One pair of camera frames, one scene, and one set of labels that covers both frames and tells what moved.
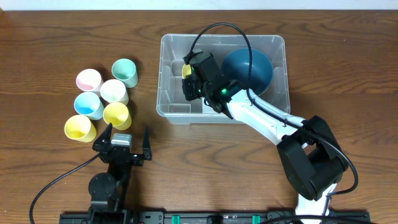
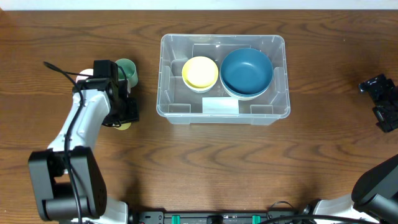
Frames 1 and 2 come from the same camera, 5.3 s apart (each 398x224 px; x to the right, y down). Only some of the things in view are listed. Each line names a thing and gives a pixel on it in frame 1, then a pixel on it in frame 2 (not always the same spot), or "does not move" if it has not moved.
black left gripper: x=123 y=155 -> x=131 y=109
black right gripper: x=189 y=88 -> x=381 y=100
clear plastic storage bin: x=257 y=62 does not move
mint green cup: x=125 y=70 does not move
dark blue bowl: x=235 y=66 does not move
